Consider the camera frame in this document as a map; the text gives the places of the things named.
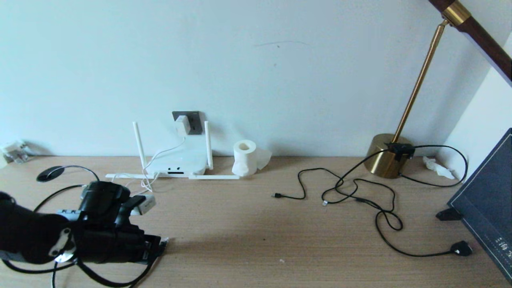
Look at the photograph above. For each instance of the white router with antennas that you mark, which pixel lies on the white router with antennas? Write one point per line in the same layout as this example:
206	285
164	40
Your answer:
176	162

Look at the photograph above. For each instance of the brass desk lamp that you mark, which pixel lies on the brass desk lamp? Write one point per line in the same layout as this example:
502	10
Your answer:
382	160

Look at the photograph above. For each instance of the crumpled white tissue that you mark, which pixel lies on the crumpled white tissue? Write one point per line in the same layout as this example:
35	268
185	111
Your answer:
439	168

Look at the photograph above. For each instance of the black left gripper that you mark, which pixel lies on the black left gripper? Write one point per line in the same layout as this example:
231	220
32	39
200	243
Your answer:
108	236

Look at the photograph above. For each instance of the white toilet paper roll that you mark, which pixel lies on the white toilet paper roll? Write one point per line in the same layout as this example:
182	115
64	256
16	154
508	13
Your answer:
244	158

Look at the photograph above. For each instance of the clear plastic wrapper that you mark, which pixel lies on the clear plastic wrapper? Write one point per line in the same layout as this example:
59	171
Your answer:
14	151

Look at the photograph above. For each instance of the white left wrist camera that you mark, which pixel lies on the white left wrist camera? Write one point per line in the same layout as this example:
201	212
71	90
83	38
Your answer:
144	204

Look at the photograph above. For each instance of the grey wall socket plate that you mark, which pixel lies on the grey wall socket plate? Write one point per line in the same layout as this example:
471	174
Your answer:
196	120

